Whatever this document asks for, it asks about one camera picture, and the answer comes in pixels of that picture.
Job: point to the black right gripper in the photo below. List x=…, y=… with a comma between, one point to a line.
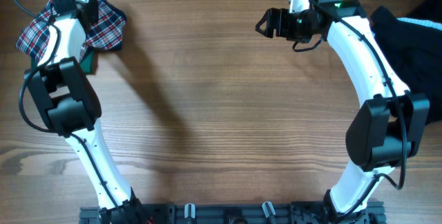
x=282, y=15

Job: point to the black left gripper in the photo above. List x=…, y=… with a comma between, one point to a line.
x=92, y=4

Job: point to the plaid red blue shirt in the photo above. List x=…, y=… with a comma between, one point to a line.
x=106, y=34

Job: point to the black garment pile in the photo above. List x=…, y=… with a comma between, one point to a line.
x=412, y=46

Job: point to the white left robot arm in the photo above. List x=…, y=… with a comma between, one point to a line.
x=67, y=103

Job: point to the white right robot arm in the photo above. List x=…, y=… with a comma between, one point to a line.
x=388, y=127

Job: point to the folded green cloth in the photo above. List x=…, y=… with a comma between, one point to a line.
x=86, y=64

